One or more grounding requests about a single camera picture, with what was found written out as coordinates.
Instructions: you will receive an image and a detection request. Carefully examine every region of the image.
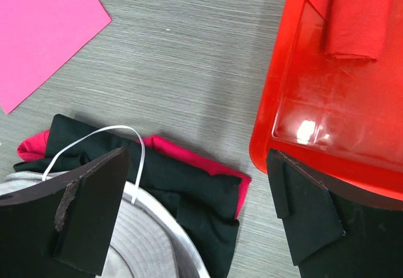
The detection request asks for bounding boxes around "grey bucket hat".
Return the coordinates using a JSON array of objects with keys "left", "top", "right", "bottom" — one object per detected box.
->
[{"left": 1, "top": 171, "right": 209, "bottom": 277}]

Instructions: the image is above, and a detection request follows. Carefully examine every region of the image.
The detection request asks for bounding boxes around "red rolled napkin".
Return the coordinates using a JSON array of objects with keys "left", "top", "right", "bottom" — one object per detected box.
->
[{"left": 308, "top": 0, "right": 393, "bottom": 61}]

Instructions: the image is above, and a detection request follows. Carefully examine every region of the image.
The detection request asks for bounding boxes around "red plastic bin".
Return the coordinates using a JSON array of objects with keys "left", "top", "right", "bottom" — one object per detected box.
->
[{"left": 249, "top": 0, "right": 402, "bottom": 200}]

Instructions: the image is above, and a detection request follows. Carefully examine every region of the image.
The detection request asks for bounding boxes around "red folded garment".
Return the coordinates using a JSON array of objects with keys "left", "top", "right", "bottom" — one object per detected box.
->
[{"left": 16, "top": 130, "right": 252, "bottom": 218}]

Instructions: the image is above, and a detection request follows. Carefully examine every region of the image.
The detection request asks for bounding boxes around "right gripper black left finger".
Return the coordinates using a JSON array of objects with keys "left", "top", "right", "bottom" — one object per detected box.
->
[{"left": 1, "top": 148, "right": 129, "bottom": 277}]

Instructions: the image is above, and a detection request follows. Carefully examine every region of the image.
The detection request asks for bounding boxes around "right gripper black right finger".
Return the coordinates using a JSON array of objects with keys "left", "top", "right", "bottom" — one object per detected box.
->
[{"left": 266, "top": 149, "right": 402, "bottom": 277}]

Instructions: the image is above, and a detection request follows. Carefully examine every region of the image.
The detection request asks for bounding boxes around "pink paper napkin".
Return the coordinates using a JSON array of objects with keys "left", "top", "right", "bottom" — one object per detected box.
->
[{"left": 1, "top": 0, "right": 111, "bottom": 114}]

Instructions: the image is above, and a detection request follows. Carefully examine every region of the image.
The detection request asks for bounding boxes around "black folded garment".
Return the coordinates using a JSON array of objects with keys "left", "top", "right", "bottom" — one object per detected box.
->
[{"left": 14, "top": 114, "right": 241, "bottom": 277}]

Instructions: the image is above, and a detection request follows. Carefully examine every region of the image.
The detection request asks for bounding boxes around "white hat cord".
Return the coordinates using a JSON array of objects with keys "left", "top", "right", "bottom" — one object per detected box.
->
[{"left": 42, "top": 125, "right": 146, "bottom": 206}]

